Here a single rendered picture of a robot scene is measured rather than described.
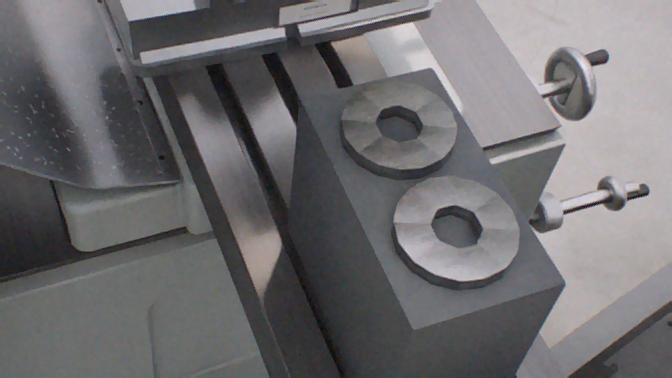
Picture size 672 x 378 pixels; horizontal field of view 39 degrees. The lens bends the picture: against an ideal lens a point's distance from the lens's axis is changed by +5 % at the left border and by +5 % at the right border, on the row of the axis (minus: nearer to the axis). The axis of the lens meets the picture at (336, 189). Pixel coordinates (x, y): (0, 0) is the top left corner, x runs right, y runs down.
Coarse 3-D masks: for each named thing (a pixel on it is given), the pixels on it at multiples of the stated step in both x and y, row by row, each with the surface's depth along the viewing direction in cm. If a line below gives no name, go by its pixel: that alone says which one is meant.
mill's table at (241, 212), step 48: (288, 48) 102; (336, 48) 103; (192, 96) 97; (240, 96) 97; (288, 96) 101; (192, 144) 95; (240, 144) 96; (288, 144) 94; (240, 192) 90; (288, 192) 90; (240, 240) 87; (288, 240) 90; (240, 288) 90; (288, 288) 84; (288, 336) 81
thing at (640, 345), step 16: (656, 320) 127; (624, 336) 126; (640, 336) 125; (656, 336) 126; (608, 352) 124; (624, 352) 124; (640, 352) 124; (656, 352) 124; (592, 368) 122; (608, 368) 121; (624, 368) 122; (640, 368) 123; (656, 368) 123
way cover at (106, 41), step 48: (0, 0) 106; (48, 0) 111; (96, 0) 113; (0, 48) 99; (48, 48) 105; (96, 48) 108; (0, 96) 94; (48, 96) 100; (96, 96) 103; (144, 96) 106; (0, 144) 89; (48, 144) 94; (96, 144) 99; (144, 144) 101
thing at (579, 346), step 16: (656, 272) 155; (640, 288) 153; (656, 288) 153; (624, 304) 151; (640, 304) 151; (656, 304) 151; (592, 320) 148; (608, 320) 149; (624, 320) 149; (640, 320) 149; (576, 336) 146; (592, 336) 147; (608, 336) 147; (560, 352) 144; (576, 352) 145; (592, 352) 145; (576, 368) 143
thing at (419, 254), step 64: (320, 128) 71; (384, 128) 72; (448, 128) 71; (320, 192) 74; (384, 192) 68; (448, 192) 67; (320, 256) 79; (384, 256) 65; (448, 256) 64; (512, 256) 64; (384, 320) 66; (448, 320) 62; (512, 320) 66
